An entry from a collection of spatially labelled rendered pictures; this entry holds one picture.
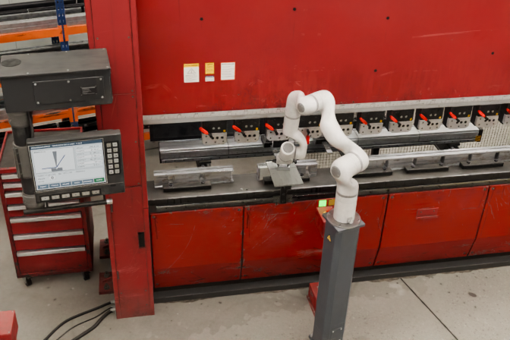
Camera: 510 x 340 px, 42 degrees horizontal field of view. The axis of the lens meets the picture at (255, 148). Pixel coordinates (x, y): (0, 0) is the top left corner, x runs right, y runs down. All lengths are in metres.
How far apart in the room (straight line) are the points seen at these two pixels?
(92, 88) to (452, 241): 2.85
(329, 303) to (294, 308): 0.60
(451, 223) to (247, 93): 1.80
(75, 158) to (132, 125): 0.45
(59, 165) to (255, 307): 1.85
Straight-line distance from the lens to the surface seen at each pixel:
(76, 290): 4.83
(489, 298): 5.04
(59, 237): 4.60
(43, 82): 3.22
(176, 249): 4.35
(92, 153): 3.38
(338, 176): 3.49
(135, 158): 3.80
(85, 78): 3.21
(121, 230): 4.09
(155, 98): 3.85
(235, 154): 4.44
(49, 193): 3.50
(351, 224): 3.73
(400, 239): 4.74
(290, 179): 4.06
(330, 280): 3.96
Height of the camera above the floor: 3.26
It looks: 31 degrees down
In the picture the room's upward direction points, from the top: 2 degrees clockwise
